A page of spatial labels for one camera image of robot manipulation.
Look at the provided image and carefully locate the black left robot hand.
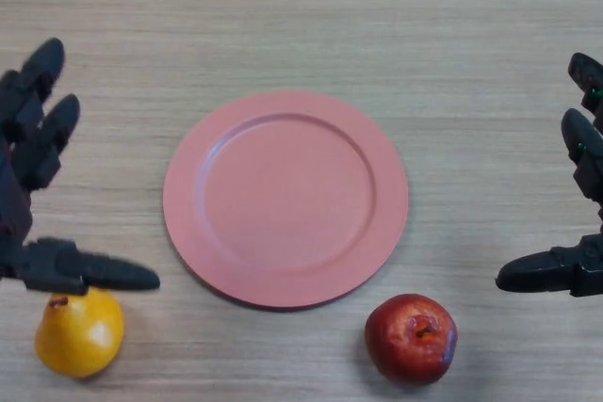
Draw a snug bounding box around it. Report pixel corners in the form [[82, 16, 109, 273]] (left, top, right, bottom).
[[0, 37, 161, 297]]

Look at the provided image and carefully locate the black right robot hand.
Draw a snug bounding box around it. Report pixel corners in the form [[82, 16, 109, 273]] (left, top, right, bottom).
[[494, 52, 603, 298]]

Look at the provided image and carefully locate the yellow pear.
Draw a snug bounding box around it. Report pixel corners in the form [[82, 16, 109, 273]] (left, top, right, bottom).
[[35, 286, 126, 378]]

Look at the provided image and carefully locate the pink round plate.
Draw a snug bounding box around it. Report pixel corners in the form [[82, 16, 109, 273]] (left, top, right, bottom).
[[162, 88, 410, 313]]

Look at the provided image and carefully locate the red apple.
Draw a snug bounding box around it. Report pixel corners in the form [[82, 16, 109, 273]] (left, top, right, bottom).
[[364, 293, 459, 385]]

